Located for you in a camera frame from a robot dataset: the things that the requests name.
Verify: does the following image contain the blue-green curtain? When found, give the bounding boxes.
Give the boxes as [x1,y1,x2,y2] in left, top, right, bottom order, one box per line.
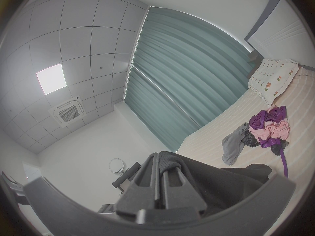
[132,6,256,130]
[123,65,201,154]

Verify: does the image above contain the bed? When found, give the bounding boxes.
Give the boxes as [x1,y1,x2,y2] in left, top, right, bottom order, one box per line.
[175,0,315,221]

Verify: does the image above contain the pile of clothes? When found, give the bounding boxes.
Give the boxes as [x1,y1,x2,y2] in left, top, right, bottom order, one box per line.
[242,105,290,179]

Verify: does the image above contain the round white ring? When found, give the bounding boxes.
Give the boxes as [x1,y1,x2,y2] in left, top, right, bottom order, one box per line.
[108,158,126,174]

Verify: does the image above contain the grey garment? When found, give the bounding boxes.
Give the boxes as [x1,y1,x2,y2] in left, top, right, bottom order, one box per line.
[221,122,250,166]

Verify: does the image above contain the grey bedside table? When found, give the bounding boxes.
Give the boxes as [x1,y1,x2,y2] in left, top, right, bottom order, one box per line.
[247,51,262,78]

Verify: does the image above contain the square ceiling light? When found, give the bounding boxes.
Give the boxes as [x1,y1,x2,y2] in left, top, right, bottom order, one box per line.
[36,63,67,95]

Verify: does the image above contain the black T-shirt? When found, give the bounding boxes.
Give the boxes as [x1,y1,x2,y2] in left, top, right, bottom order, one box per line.
[159,151,272,217]

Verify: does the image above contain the white ceiling air conditioner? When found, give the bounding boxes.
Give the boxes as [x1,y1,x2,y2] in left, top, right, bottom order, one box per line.
[48,96,88,128]

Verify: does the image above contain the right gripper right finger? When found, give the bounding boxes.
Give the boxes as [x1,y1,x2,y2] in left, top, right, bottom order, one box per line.
[160,169,207,211]

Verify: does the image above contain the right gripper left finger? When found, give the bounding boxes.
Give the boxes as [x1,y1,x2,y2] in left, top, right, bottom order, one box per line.
[116,153,160,216]

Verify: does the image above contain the white printed pillow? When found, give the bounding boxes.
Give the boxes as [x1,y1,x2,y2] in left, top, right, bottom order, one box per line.
[247,59,299,108]

